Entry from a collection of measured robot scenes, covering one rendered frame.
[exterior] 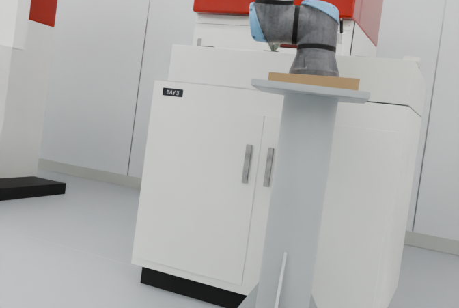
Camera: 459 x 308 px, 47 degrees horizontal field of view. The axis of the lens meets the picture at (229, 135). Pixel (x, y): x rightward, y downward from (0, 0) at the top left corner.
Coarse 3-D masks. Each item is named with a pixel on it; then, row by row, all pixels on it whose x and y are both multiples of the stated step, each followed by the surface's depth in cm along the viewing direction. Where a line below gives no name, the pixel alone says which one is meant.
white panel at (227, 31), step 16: (208, 16) 268; (224, 16) 265; (240, 16) 261; (208, 32) 268; (224, 32) 264; (240, 32) 261; (352, 32) 239; (240, 48) 261; (256, 48) 257; (288, 48) 251
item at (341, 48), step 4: (340, 36) 206; (344, 36) 206; (340, 40) 207; (344, 40) 207; (340, 44) 205; (344, 44) 208; (336, 48) 206; (340, 48) 205; (344, 48) 209; (336, 52) 206; (340, 52) 205; (344, 52) 209
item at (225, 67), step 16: (176, 48) 204; (192, 48) 201; (208, 48) 198; (224, 48) 195; (176, 64) 203; (192, 64) 201; (208, 64) 198; (224, 64) 195; (240, 64) 192; (256, 64) 190; (272, 64) 188; (288, 64) 185; (176, 80) 203; (192, 80) 200; (208, 80) 198; (224, 80) 195; (240, 80) 192
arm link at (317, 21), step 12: (312, 0) 153; (300, 12) 153; (312, 12) 153; (324, 12) 152; (336, 12) 154; (300, 24) 153; (312, 24) 152; (324, 24) 152; (336, 24) 154; (300, 36) 154; (312, 36) 152; (324, 36) 152; (336, 36) 155
